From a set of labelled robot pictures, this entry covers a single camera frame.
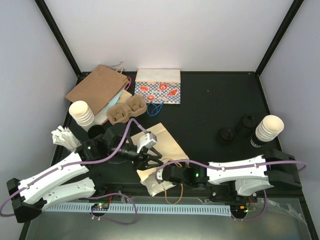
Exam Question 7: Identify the crumpled white paper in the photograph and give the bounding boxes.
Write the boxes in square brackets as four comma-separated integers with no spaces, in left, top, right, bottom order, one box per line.
[51,125,81,152]

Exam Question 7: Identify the left white cup stack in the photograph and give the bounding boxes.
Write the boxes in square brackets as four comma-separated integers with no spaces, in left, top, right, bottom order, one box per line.
[68,100,95,132]

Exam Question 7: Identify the purple cable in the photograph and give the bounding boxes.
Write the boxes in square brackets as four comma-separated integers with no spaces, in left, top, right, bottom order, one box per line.
[154,159,308,222]
[0,118,151,225]

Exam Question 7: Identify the light blue paper bag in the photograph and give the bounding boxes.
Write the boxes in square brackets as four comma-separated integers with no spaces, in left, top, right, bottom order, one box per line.
[108,90,132,105]

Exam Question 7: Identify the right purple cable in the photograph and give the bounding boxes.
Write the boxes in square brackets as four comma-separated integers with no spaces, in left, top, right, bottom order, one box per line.
[154,159,308,222]

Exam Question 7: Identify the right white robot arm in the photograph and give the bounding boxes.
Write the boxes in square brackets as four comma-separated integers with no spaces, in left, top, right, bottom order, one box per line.
[155,149,302,202]

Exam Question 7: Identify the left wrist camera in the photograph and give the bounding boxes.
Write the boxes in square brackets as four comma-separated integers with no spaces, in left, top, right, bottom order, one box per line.
[136,132,158,154]

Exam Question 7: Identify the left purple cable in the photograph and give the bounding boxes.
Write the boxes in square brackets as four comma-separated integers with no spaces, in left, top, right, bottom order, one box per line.
[0,118,151,225]

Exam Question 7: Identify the right black frame post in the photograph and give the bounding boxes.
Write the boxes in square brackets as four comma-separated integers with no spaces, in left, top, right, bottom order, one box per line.
[255,0,304,77]

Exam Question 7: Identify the white cup stack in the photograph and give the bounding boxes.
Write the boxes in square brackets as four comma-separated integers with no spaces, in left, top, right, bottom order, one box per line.
[68,100,95,132]
[250,115,285,148]

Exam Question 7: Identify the blue checkered bakery bag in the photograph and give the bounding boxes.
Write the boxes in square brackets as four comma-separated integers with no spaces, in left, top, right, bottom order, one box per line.
[134,68,181,117]

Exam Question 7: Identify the black frame post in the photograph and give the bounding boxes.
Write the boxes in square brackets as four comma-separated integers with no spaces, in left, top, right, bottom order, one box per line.
[34,0,82,77]
[255,0,304,77]

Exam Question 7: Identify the cream paper bag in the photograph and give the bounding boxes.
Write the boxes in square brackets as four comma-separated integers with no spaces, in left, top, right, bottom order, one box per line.
[130,121,190,205]

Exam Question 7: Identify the light blue cable duct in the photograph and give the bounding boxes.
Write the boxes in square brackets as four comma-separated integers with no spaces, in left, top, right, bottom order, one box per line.
[46,202,231,217]

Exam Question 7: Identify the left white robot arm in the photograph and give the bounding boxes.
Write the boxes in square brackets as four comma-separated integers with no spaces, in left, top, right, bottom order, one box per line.
[6,123,163,223]

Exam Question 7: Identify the small green circuit board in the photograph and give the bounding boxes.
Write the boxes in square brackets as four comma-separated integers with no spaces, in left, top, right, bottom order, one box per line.
[91,203,109,211]

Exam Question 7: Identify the single black lid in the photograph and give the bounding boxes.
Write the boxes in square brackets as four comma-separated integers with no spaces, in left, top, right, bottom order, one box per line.
[217,127,235,144]

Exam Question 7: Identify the right white cup stack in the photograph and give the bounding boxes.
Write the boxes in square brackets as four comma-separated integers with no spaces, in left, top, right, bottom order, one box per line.
[250,115,285,148]

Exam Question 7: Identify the left black frame post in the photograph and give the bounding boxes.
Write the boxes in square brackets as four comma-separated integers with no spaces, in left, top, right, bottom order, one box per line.
[34,0,82,77]

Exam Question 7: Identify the brown kraft paper bag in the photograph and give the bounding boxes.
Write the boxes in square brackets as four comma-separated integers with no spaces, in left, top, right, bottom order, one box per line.
[65,64,129,115]

